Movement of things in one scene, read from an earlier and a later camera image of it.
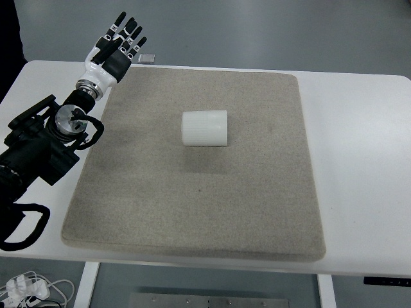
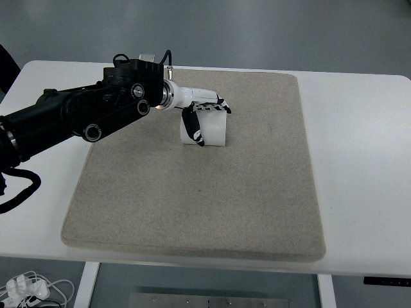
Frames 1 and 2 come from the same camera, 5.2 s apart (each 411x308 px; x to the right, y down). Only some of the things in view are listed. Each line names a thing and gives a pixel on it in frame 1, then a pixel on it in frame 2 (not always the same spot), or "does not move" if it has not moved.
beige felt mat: (142, 188) does not move
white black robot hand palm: (104, 65) to (175, 96)
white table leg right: (326, 290) does not move
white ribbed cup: (205, 128) does not move
